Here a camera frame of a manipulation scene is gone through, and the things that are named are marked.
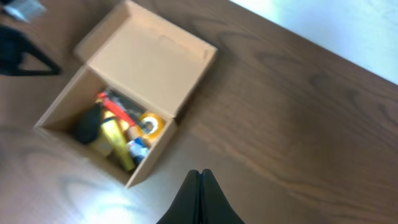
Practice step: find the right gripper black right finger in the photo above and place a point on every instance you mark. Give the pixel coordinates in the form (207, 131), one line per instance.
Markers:
(215, 208)

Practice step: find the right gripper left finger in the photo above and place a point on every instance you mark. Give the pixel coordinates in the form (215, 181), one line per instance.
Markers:
(185, 207)

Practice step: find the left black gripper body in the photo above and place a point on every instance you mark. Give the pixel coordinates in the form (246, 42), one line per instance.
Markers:
(13, 45)

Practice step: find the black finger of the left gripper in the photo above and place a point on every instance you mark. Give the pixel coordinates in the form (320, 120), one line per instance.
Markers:
(50, 67)

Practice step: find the black correction tape dispenser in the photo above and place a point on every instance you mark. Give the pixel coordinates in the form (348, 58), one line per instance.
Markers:
(87, 128)

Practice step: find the cardboard box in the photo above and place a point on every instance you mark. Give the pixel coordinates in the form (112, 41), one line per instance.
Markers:
(144, 57)

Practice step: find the blue white staples box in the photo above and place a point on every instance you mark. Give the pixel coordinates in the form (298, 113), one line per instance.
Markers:
(138, 150)

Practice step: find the yellow highlighter marker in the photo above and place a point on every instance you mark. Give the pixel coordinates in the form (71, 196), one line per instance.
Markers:
(113, 133)

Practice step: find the yellow tape roll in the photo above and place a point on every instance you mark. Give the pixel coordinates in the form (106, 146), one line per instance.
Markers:
(151, 126)

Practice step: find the yellow sticky note pad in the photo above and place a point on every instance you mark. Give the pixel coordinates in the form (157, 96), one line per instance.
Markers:
(101, 144)

